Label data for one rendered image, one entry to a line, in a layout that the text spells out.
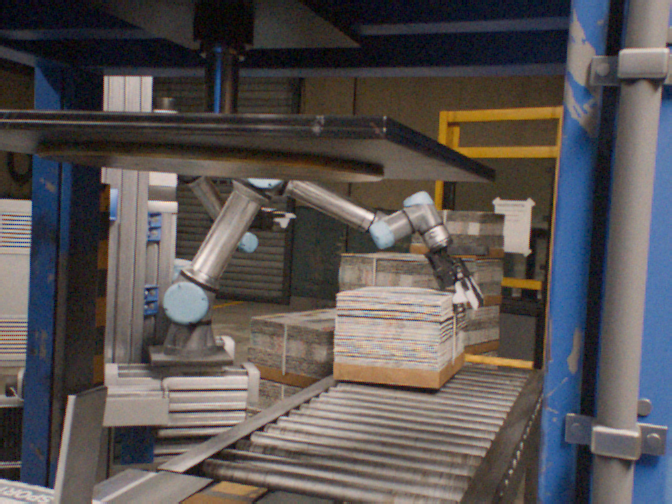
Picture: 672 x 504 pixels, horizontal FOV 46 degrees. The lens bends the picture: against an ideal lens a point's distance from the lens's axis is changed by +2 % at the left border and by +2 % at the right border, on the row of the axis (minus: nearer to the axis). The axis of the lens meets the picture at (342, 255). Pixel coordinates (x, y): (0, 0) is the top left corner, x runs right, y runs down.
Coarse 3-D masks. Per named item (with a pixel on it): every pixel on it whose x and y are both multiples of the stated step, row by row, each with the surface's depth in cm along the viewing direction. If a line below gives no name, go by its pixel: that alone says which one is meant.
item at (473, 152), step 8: (464, 152) 438; (472, 152) 435; (480, 152) 433; (488, 152) 430; (496, 152) 427; (504, 152) 424; (512, 152) 422; (520, 152) 419; (528, 152) 416; (536, 152) 414; (544, 152) 411; (552, 152) 409
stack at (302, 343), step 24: (312, 312) 328; (336, 312) 332; (264, 336) 300; (288, 336) 292; (312, 336) 285; (264, 360) 299; (288, 360) 292; (312, 360) 285; (264, 384) 299; (288, 384) 296; (264, 408) 300
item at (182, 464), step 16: (320, 384) 205; (336, 384) 207; (288, 400) 186; (304, 400) 186; (256, 416) 170; (272, 416) 171; (224, 432) 157; (240, 432) 157; (192, 448) 145; (208, 448) 146; (224, 448) 147; (176, 464) 136; (192, 464) 137
